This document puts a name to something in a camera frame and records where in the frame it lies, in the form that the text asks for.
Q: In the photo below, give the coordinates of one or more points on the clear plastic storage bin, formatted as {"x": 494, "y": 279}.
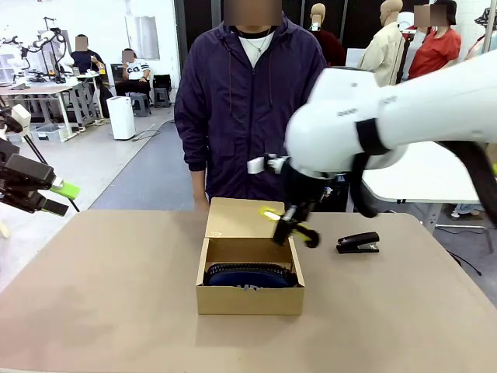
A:
{"x": 48, "y": 133}

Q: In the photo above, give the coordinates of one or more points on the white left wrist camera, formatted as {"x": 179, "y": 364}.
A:
{"x": 21, "y": 116}

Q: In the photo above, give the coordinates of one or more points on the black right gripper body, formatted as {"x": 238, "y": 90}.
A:
{"x": 301, "y": 186}

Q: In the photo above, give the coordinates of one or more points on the person in purple jacket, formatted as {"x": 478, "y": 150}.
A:
{"x": 233, "y": 116}

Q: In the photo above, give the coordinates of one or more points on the white board panel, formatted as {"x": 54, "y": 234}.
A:
{"x": 355, "y": 58}

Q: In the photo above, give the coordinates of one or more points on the yellow black utility knife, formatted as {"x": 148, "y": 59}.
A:
{"x": 311, "y": 237}

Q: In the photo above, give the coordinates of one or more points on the mannequin with black hat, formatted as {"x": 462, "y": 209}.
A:
{"x": 483, "y": 42}

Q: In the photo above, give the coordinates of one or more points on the mannequin in beige jacket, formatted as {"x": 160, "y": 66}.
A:
{"x": 382, "y": 54}

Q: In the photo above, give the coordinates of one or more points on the person in white jersey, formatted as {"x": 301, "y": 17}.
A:
{"x": 134, "y": 72}

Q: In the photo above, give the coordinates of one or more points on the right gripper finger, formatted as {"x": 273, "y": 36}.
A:
{"x": 304, "y": 213}
{"x": 283, "y": 230}

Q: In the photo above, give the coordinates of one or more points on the black stapler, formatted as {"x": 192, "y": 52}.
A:
{"x": 355, "y": 239}

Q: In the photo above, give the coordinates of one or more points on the legs in blue jeans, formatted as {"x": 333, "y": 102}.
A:
{"x": 464, "y": 210}

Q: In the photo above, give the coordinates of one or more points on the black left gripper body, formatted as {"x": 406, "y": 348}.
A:
{"x": 23, "y": 180}

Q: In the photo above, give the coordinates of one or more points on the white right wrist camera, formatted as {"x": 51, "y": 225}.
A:
{"x": 255, "y": 166}

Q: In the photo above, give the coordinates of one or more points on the mannequin in dark red garment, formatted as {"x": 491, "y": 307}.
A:
{"x": 330, "y": 46}

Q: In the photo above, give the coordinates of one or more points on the person in red shirt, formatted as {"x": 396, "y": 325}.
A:
{"x": 433, "y": 54}

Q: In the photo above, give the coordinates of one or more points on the grey wall panel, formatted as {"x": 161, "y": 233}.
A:
{"x": 143, "y": 39}

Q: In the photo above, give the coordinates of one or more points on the brown cardboard box with lid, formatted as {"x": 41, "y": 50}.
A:
{"x": 248, "y": 301}

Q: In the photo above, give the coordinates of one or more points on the dark blue zippered pouch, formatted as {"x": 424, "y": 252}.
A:
{"x": 248, "y": 277}

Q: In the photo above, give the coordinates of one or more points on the white desk with grey legs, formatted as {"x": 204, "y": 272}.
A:
{"x": 35, "y": 90}

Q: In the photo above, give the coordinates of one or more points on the white lab robot arms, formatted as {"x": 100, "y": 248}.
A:
{"x": 42, "y": 39}

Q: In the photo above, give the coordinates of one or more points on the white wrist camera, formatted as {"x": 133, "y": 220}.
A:
{"x": 255, "y": 166}
{"x": 21, "y": 116}

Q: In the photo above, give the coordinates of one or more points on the black bag on stool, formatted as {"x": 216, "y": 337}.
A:
{"x": 162, "y": 81}

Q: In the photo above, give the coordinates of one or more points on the white air purifier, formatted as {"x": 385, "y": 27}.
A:
{"x": 121, "y": 120}

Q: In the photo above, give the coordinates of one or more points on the grey plastic stool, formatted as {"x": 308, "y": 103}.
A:
{"x": 140, "y": 107}
{"x": 162, "y": 100}

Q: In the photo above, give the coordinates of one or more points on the large white table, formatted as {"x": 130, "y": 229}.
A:
{"x": 427, "y": 175}

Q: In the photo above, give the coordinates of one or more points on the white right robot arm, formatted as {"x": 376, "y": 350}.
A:
{"x": 427, "y": 109}

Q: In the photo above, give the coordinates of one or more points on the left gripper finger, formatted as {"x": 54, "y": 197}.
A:
{"x": 68, "y": 189}
{"x": 54, "y": 206}

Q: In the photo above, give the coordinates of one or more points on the person in dark shirt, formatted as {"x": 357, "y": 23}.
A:
{"x": 85, "y": 58}

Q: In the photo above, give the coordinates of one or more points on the person's right hand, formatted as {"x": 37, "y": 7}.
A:
{"x": 200, "y": 204}

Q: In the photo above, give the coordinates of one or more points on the purple-sleeved right forearm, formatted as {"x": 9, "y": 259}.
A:
{"x": 196, "y": 155}

